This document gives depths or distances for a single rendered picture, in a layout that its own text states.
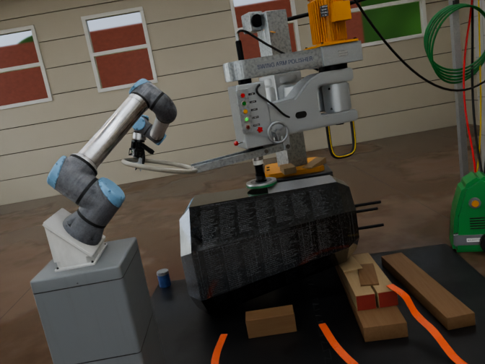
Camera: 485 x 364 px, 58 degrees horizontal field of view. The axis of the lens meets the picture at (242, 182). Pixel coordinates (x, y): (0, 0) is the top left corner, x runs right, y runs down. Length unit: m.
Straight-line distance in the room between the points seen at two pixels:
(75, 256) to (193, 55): 7.27
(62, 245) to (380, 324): 1.72
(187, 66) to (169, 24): 0.84
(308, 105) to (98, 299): 1.84
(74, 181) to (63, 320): 0.61
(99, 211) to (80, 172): 0.19
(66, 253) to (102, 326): 0.36
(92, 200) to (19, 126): 7.92
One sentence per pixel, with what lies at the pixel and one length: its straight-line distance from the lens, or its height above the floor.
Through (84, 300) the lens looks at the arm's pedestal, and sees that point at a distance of 2.11.
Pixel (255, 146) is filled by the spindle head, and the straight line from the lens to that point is 2.93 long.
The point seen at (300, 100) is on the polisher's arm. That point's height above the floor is 1.36.
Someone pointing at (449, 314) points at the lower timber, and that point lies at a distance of 2.81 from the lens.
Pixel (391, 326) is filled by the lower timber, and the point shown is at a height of 0.10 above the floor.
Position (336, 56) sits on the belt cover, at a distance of 3.16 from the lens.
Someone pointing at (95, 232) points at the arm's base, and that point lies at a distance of 2.14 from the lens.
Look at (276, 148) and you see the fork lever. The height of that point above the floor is 1.06.
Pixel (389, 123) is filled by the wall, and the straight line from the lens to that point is 9.69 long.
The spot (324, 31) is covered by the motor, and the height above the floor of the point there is 1.78.
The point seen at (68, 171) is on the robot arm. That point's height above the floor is 1.27.
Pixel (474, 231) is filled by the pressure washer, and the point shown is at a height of 0.18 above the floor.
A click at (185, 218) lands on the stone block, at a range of 2.92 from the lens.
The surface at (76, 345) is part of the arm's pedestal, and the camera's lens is 2.23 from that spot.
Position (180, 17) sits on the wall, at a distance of 9.15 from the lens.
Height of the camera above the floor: 1.50
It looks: 12 degrees down
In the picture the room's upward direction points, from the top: 10 degrees counter-clockwise
